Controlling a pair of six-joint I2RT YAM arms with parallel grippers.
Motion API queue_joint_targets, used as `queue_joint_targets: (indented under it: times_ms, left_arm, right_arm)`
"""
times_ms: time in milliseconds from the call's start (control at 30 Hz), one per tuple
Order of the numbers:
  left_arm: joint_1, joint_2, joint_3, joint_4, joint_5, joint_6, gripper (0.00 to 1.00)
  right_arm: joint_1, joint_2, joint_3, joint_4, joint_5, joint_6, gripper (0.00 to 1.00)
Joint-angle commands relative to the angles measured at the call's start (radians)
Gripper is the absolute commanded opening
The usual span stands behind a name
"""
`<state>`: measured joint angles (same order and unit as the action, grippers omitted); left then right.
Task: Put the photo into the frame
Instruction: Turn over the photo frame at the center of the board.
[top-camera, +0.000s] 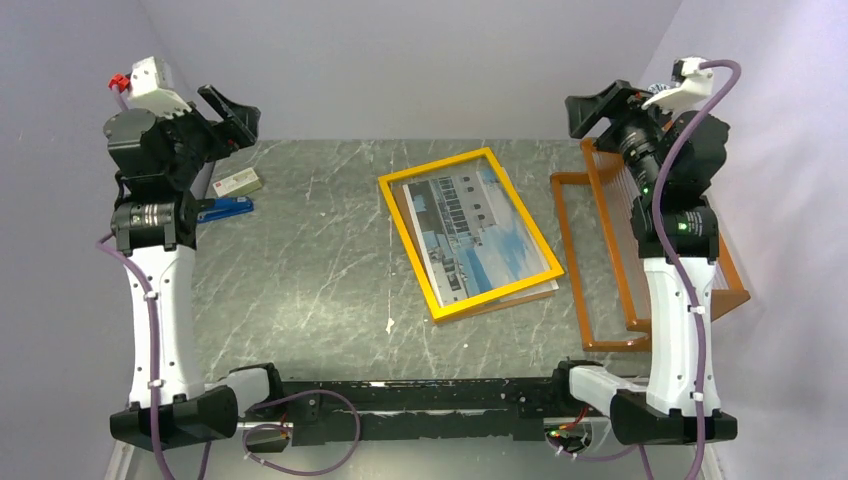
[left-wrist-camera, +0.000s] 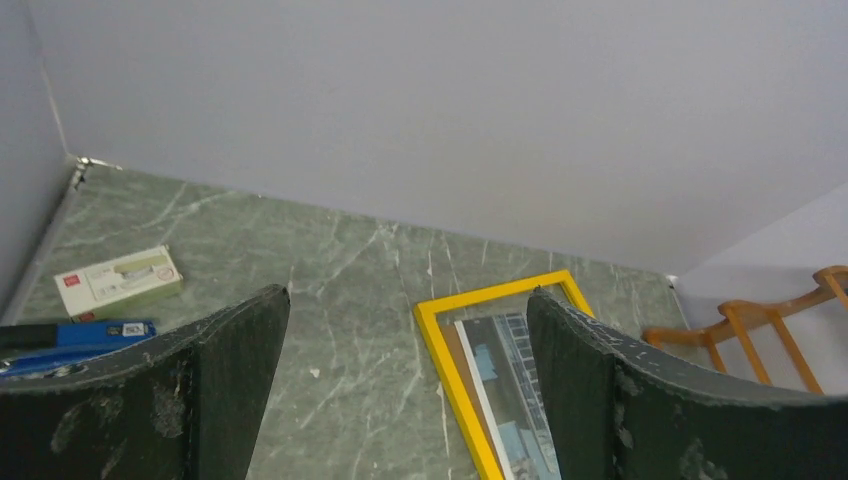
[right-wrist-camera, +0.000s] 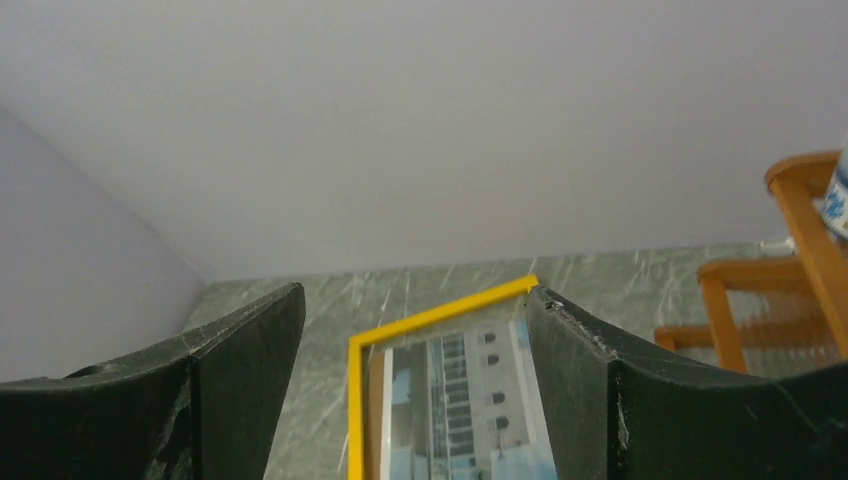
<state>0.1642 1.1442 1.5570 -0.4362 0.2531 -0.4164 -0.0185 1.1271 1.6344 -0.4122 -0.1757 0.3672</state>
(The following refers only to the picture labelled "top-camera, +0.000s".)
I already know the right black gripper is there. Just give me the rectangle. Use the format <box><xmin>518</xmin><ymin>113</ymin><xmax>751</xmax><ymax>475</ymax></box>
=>
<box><xmin>565</xmin><ymin>79</ymin><xmax>686</xmax><ymax>194</ymax></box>

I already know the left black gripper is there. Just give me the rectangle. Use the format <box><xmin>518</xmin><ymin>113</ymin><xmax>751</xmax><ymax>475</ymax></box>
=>
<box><xmin>149</xmin><ymin>84</ymin><xmax>259</xmax><ymax>187</ymax></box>

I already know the yellow wooden picture frame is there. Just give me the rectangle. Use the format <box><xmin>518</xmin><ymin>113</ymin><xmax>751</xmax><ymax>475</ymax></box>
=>
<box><xmin>378</xmin><ymin>147</ymin><xmax>565</xmax><ymax>323</ymax></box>

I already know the brown frame backing board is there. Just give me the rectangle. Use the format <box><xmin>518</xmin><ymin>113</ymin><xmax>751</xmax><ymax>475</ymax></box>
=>
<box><xmin>435</xmin><ymin>280</ymin><xmax>559</xmax><ymax>324</ymax></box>

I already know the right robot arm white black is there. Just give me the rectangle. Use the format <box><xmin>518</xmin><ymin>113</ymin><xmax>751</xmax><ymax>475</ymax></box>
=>
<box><xmin>549</xmin><ymin>80</ymin><xmax>738</xmax><ymax>445</ymax></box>

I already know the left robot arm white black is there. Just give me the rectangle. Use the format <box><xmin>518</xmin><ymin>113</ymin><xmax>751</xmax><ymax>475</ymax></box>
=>
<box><xmin>103</xmin><ymin>85</ymin><xmax>287</xmax><ymax>451</ymax></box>

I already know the small staples box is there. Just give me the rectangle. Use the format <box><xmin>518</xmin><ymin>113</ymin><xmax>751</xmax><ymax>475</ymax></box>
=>
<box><xmin>212</xmin><ymin>167</ymin><xmax>263</xmax><ymax>198</ymax></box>

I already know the small blue white jar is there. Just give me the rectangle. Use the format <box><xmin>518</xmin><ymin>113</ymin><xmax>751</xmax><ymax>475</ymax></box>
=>
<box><xmin>647</xmin><ymin>83</ymin><xmax>673</xmax><ymax>95</ymax></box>

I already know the blue stapler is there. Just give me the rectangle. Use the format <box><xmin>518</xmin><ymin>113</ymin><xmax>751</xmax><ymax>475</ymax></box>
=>
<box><xmin>197</xmin><ymin>196</ymin><xmax>254</xmax><ymax>224</ymax></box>

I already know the orange wooden rack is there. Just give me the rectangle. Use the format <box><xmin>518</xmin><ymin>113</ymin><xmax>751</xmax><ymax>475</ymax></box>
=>
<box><xmin>550</xmin><ymin>137</ymin><xmax>752</xmax><ymax>353</ymax></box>

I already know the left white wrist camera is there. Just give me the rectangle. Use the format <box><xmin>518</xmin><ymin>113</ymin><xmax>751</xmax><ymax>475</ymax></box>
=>
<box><xmin>108</xmin><ymin>56</ymin><xmax>192</xmax><ymax>119</ymax></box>

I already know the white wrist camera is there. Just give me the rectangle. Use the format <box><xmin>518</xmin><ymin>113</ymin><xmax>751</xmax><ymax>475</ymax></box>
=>
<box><xmin>641</xmin><ymin>57</ymin><xmax>714</xmax><ymax>112</ymax></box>
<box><xmin>108</xmin><ymin>56</ymin><xmax>192</xmax><ymax>119</ymax></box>

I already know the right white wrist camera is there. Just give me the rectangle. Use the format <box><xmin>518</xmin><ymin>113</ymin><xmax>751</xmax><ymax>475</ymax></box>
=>
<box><xmin>641</xmin><ymin>57</ymin><xmax>714</xmax><ymax>112</ymax></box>

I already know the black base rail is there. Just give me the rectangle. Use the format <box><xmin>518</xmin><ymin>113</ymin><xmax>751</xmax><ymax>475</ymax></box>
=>
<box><xmin>245</xmin><ymin>376</ymin><xmax>599</xmax><ymax>446</ymax></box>

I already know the aluminium extrusion frame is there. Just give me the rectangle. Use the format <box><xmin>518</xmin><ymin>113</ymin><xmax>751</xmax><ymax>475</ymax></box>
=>
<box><xmin>104</xmin><ymin>440</ymin><xmax>135</xmax><ymax>480</ymax></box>

